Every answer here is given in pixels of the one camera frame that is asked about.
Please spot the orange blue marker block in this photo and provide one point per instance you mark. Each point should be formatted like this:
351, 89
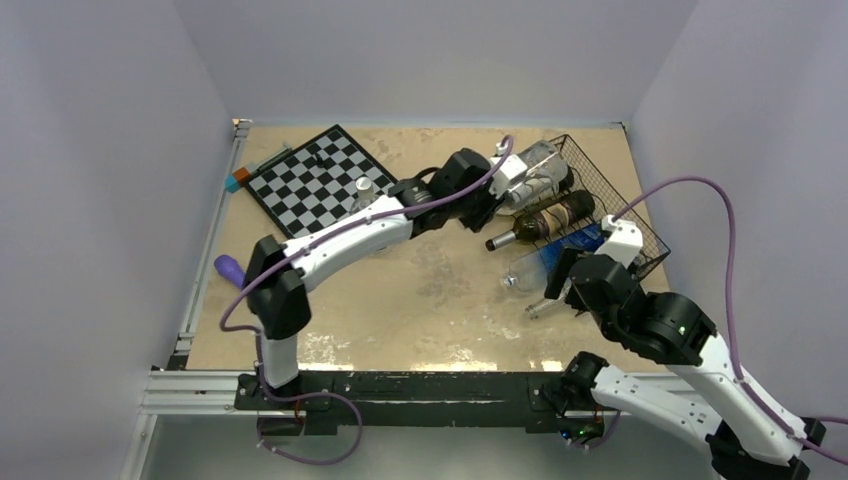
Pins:
239, 178

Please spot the clear bottle front silver cap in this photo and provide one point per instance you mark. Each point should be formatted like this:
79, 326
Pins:
546, 172

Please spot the black white chessboard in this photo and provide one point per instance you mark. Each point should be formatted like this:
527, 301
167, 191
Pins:
301, 197

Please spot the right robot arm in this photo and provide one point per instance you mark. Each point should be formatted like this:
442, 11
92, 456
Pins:
743, 438

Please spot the tall dark green bottle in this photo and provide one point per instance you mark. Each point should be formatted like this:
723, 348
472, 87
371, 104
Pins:
567, 182

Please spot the black wire wine rack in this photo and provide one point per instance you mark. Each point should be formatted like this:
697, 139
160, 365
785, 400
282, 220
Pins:
587, 177

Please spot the clear wine bottle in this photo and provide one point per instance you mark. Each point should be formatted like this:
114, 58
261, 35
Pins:
546, 306

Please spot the clear bottle rear silver cap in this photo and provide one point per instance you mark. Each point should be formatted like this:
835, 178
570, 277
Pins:
370, 200

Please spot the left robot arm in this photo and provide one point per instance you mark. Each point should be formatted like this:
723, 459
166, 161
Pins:
468, 188

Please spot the clear bottle silver cap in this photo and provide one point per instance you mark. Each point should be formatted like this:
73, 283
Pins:
546, 172
370, 200

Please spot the blue square bottle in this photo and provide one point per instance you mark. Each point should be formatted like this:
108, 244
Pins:
530, 272

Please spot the dark bottle with label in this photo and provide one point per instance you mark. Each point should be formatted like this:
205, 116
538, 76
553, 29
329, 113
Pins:
544, 221

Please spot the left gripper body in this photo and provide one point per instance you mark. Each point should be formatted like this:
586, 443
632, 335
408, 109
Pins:
479, 206

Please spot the purple toy microphone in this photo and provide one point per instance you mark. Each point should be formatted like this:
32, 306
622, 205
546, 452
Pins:
230, 270

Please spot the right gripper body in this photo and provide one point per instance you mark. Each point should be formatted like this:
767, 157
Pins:
573, 299

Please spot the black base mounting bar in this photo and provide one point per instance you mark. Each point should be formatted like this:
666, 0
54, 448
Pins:
320, 402

